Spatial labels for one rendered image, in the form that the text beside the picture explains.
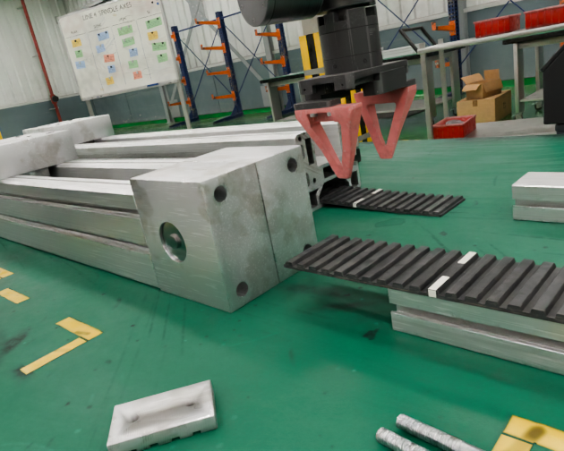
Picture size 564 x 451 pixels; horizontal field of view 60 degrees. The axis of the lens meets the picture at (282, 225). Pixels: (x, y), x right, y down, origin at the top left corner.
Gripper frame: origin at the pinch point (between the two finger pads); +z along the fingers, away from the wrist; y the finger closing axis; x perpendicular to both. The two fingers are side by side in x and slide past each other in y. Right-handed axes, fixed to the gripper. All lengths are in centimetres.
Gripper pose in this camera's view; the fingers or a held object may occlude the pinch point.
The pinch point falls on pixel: (365, 160)
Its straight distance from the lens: 52.6
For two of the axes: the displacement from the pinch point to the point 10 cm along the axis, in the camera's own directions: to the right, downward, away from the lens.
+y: -6.8, 3.4, -6.5
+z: 1.8, 9.3, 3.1
